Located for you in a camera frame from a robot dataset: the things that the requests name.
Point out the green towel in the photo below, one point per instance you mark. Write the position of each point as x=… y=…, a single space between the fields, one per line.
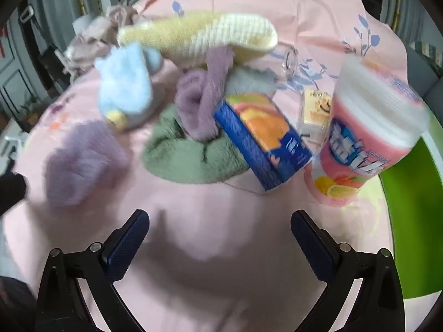
x=187 y=162

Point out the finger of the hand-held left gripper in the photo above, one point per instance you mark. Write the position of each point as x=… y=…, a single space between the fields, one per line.
x=12 y=190

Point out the purple knitted cloth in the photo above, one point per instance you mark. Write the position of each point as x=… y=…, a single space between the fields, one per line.
x=83 y=166

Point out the blue juice box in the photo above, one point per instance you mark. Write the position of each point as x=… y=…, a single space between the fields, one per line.
x=263 y=138

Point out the pink plastic cup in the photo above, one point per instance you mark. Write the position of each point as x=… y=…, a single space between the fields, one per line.
x=360 y=135

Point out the grey sofa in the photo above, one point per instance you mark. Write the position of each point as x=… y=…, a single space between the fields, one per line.
x=429 y=86

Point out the yellow white knitted hat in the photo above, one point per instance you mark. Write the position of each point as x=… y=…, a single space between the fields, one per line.
x=214 y=34

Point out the green box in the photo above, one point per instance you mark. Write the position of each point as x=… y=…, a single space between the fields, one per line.
x=405 y=214

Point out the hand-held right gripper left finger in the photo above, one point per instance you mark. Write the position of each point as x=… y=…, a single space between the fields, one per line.
x=128 y=245

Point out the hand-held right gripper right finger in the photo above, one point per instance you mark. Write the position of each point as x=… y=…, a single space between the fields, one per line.
x=315 y=245

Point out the small yellow packet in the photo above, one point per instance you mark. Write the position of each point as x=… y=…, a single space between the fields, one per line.
x=316 y=110

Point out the pink printed blanket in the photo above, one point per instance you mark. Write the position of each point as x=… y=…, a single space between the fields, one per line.
x=207 y=231

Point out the purple fluffy sock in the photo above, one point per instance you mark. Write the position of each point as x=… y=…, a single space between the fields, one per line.
x=197 y=103

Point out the striped cushion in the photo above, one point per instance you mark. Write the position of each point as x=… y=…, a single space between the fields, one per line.
x=427 y=50

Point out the clear glass jar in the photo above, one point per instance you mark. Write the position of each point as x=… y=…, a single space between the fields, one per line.
x=289 y=62

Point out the beige crumpled cloth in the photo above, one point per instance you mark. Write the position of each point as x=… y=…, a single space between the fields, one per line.
x=93 y=38

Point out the grey fluffy cloth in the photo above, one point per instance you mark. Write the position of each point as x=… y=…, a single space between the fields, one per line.
x=249 y=83

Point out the light blue fluffy sock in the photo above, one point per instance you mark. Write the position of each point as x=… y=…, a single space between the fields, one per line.
x=124 y=79

